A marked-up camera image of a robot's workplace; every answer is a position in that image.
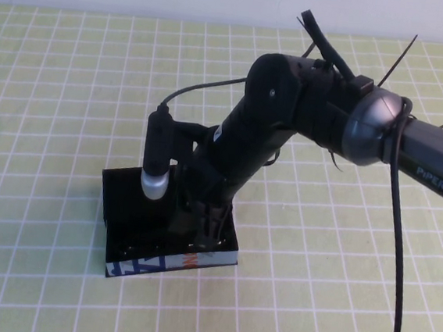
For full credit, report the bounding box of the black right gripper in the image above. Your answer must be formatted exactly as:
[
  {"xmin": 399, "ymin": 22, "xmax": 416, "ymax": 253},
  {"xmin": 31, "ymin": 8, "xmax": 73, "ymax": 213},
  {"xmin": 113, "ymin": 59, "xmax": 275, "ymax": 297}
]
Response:
[{"xmin": 168, "ymin": 141, "xmax": 248, "ymax": 253}]

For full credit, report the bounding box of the black printed glasses case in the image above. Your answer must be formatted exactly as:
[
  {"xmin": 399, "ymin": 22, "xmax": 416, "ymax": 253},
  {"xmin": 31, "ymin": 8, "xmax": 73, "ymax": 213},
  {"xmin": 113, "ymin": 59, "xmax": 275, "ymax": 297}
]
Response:
[{"xmin": 91, "ymin": 154, "xmax": 248, "ymax": 291}]

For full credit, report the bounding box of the green checked tablecloth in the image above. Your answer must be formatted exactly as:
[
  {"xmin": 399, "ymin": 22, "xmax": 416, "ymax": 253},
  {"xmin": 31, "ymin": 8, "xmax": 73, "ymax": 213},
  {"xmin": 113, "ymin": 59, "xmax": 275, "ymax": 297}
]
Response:
[{"xmin": 0, "ymin": 2, "xmax": 443, "ymax": 332}]

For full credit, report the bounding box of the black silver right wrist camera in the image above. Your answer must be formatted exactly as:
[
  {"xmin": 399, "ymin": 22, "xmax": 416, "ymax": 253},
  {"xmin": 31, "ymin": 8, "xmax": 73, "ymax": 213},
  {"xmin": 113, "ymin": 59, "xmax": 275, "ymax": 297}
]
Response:
[{"xmin": 139, "ymin": 102, "xmax": 180, "ymax": 202}]

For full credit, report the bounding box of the black right camera bracket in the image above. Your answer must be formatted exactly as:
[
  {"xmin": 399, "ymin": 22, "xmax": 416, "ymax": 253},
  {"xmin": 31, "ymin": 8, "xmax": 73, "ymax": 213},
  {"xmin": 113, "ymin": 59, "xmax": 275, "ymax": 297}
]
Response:
[{"xmin": 166, "ymin": 120, "xmax": 211, "ymax": 165}]

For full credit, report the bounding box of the thin black camera cable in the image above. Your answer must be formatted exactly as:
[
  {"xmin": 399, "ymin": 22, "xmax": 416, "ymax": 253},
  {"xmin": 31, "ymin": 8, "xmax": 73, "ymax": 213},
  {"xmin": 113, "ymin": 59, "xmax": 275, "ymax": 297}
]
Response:
[{"xmin": 160, "ymin": 70, "xmax": 250, "ymax": 118}]

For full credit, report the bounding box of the thick black hanging cable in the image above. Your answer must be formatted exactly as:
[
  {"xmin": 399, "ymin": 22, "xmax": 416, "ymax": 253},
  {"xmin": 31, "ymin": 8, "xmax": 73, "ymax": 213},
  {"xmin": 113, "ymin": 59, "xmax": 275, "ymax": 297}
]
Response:
[{"xmin": 366, "ymin": 95, "xmax": 427, "ymax": 332}]

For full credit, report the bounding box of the black sleeved cable loop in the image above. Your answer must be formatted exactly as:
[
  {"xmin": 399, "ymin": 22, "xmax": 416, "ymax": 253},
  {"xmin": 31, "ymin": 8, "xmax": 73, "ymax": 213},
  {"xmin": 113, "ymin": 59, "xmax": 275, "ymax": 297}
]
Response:
[{"xmin": 295, "ymin": 9, "xmax": 363, "ymax": 82}]

